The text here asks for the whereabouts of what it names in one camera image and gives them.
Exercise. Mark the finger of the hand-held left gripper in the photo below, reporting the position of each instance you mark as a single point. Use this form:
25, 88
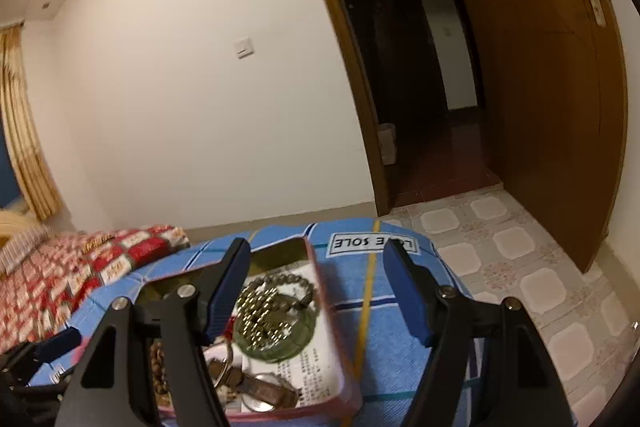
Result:
57, 343

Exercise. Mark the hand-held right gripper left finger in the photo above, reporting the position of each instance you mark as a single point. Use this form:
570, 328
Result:
225, 292

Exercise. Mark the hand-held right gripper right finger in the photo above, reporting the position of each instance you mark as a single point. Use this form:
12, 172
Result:
407, 292

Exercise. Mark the pink tin box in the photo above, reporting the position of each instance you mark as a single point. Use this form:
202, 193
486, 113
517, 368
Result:
280, 252

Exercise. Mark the red printed bedspread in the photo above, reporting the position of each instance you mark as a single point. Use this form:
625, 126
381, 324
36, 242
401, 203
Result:
50, 287

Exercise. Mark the blue plaid cloth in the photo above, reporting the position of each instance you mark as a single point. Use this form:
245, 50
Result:
380, 357

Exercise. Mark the striped pillow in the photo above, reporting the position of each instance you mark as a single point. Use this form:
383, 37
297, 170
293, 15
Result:
20, 249

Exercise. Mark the printed paper sheet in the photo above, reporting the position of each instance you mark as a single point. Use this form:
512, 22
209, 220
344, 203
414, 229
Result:
320, 372

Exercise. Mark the cream wooden headboard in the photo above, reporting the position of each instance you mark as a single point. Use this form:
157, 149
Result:
12, 222

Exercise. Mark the white waste bin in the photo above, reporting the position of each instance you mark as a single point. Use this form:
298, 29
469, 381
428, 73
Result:
387, 147

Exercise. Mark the window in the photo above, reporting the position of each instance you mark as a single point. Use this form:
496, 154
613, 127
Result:
6, 177

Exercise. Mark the beige patterned curtain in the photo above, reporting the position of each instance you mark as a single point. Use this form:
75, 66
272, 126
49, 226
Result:
25, 132

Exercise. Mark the brown wooden door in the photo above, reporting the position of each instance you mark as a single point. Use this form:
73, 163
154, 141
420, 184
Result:
550, 107

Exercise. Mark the brown wooden door frame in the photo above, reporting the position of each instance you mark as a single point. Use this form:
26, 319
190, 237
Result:
350, 57

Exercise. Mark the white light switch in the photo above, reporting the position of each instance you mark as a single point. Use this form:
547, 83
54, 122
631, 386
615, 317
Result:
245, 48

